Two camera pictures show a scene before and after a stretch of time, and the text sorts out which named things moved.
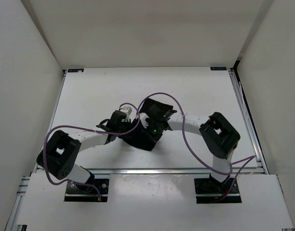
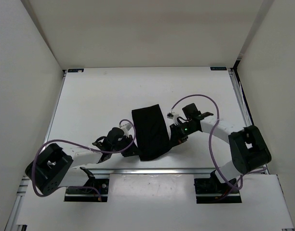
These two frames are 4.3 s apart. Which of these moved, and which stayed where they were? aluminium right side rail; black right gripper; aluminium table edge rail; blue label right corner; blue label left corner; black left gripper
Moved: black right gripper; black left gripper
Stayed: blue label right corner; blue label left corner; aluminium table edge rail; aluminium right side rail
